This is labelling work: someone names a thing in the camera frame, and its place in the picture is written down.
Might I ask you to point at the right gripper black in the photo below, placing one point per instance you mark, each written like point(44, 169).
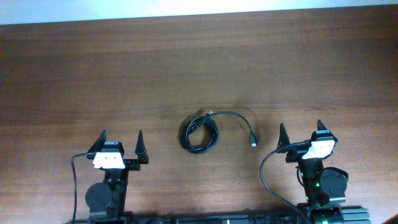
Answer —
point(283, 137)

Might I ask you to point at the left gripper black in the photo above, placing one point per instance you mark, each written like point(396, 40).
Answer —
point(134, 164)

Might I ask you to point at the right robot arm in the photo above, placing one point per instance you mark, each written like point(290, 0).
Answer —
point(324, 186)

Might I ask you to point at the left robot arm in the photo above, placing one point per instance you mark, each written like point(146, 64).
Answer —
point(106, 199)

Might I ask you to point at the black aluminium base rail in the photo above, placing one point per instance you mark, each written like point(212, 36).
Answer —
point(355, 215)

